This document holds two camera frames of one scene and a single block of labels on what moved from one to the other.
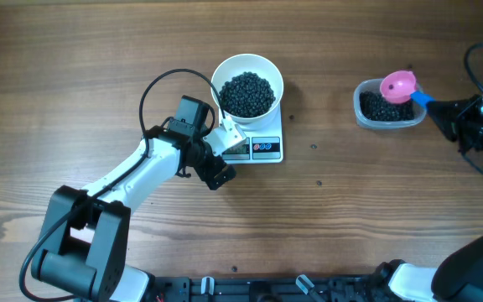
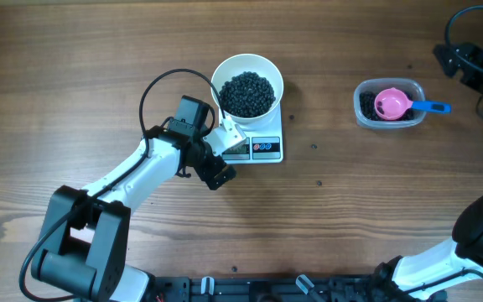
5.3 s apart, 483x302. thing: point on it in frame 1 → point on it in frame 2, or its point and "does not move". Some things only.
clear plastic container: x=373 y=111 does not move
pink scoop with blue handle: x=399 y=86 → x=393 y=104
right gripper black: x=449 y=122 → x=470 y=79
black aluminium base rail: x=271 y=288 does not move
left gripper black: x=217 y=164 does not move
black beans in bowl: x=246 y=95 does not move
